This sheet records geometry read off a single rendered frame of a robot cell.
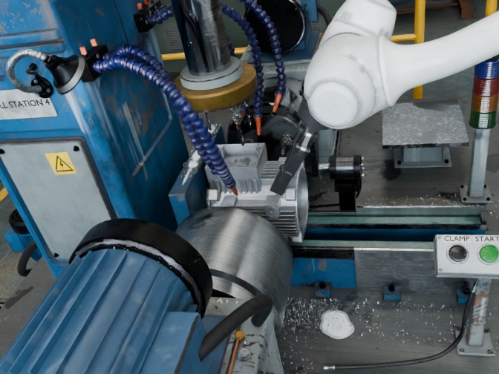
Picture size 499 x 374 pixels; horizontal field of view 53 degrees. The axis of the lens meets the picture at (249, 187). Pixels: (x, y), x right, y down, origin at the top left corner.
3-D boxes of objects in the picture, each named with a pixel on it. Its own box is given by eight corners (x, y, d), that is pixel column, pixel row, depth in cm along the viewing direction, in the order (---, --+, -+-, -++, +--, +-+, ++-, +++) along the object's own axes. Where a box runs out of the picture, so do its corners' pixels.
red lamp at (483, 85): (474, 96, 121) (475, 79, 118) (471, 86, 126) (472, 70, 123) (501, 95, 119) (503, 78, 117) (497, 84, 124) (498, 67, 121)
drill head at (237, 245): (134, 433, 86) (82, 342, 72) (196, 280, 115) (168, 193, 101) (275, 452, 80) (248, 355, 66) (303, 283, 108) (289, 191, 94)
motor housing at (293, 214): (219, 255, 120) (202, 192, 109) (237, 207, 134) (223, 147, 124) (301, 257, 114) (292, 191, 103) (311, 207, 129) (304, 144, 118)
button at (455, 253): (448, 263, 88) (449, 261, 87) (447, 245, 89) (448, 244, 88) (466, 263, 88) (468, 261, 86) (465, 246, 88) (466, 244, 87)
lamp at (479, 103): (472, 113, 123) (474, 96, 121) (469, 102, 128) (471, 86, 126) (499, 112, 122) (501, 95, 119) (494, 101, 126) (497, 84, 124)
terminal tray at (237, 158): (210, 194, 114) (203, 168, 110) (222, 168, 123) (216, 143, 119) (261, 194, 111) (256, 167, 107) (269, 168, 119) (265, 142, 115)
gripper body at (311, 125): (307, 85, 97) (289, 122, 103) (301, 105, 91) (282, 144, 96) (341, 100, 98) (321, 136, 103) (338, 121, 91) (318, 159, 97)
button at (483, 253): (478, 263, 87) (480, 262, 85) (477, 246, 88) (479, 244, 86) (497, 264, 86) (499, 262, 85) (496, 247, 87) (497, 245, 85)
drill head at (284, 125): (227, 201, 138) (208, 122, 124) (257, 128, 170) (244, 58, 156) (317, 200, 132) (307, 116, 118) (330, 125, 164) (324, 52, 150)
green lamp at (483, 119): (471, 129, 126) (472, 113, 123) (468, 118, 131) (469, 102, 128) (497, 128, 124) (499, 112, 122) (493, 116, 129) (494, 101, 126)
